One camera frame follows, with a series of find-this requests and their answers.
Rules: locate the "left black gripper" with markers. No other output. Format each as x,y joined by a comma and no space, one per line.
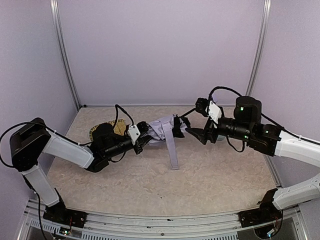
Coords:
139,145

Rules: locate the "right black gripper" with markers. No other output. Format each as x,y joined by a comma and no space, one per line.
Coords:
208,132

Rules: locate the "lilac folding umbrella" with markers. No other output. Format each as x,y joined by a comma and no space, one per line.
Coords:
166,130

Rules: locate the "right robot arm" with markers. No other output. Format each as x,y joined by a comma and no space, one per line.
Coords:
268,139

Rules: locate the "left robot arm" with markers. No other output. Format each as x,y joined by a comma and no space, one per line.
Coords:
35,138

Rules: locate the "woven bamboo tray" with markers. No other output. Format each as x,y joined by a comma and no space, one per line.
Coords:
119,128

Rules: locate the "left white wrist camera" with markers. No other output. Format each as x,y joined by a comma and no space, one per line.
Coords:
138,130

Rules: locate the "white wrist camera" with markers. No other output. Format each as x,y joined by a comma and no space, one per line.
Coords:
138,130
208,109

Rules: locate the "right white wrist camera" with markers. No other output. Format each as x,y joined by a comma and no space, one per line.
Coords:
208,109

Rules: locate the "front aluminium rail base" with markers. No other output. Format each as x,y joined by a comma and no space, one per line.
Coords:
104,226

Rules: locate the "right aluminium frame post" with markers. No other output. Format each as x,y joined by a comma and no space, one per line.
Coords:
260,46

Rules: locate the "aluminium frame post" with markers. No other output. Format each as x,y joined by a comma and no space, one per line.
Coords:
54,6
260,46

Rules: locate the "left aluminium frame post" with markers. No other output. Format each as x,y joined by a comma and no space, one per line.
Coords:
54,6

